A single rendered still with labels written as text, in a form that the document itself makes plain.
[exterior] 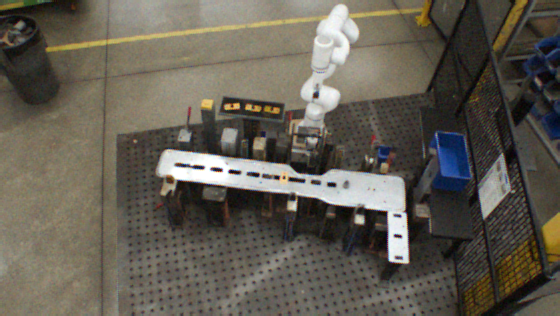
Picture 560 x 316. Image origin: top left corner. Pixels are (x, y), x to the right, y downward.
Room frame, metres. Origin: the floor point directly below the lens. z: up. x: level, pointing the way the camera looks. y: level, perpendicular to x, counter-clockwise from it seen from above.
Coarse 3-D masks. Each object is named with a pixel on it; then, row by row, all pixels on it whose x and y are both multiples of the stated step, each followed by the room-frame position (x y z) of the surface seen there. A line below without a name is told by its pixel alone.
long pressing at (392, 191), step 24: (168, 168) 1.33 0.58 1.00; (192, 168) 1.34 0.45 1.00; (240, 168) 1.36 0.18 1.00; (264, 168) 1.37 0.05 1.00; (288, 168) 1.38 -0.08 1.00; (288, 192) 1.22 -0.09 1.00; (312, 192) 1.23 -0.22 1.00; (336, 192) 1.24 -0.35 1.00; (360, 192) 1.25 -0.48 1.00; (384, 192) 1.26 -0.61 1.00
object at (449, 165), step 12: (444, 132) 1.58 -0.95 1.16; (432, 144) 1.55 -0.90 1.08; (444, 144) 1.57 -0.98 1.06; (456, 144) 1.57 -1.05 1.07; (444, 156) 1.50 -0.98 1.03; (456, 156) 1.51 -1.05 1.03; (444, 168) 1.42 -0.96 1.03; (456, 168) 1.42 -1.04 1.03; (468, 168) 1.34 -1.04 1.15; (444, 180) 1.28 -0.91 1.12; (456, 180) 1.28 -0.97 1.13; (468, 180) 1.27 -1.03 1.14
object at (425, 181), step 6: (432, 162) 1.28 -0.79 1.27; (426, 168) 1.30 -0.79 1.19; (432, 168) 1.25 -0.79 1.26; (438, 168) 1.20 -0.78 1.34; (426, 174) 1.27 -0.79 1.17; (432, 174) 1.22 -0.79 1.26; (420, 180) 1.29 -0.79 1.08; (426, 180) 1.24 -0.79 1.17; (432, 180) 1.18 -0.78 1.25; (420, 186) 1.26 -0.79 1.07; (426, 186) 1.21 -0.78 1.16; (420, 192) 1.23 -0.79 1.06; (420, 198) 1.19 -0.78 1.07
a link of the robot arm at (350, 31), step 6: (336, 6) 1.90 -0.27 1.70; (342, 6) 1.89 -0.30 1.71; (336, 12) 1.83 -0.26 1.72; (342, 12) 1.84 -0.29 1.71; (348, 12) 1.89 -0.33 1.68; (348, 18) 1.90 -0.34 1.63; (348, 24) 1.89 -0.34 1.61; (354, 24) 1.94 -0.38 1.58; (342, 30) 1.87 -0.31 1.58; (348, 30) 1.88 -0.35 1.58; (354, 30) 1.90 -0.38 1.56; (348, 36) 1.87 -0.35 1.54; (354, 36) 1.88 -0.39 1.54; (354, 42) 1.90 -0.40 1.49
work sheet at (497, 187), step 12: (504, 156) 1.21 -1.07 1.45; (504, 168) 1.15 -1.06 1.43; (480, 180) 1.24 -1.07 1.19; (492, 180) 1.17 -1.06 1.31; (504, 180) 1.10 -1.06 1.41; (480, 192) 1.18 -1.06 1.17; (492, 192) 1.11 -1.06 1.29; (504, 192) 1.05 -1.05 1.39; (480, 204) 1.12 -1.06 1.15; (492, 204) 1.05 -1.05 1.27
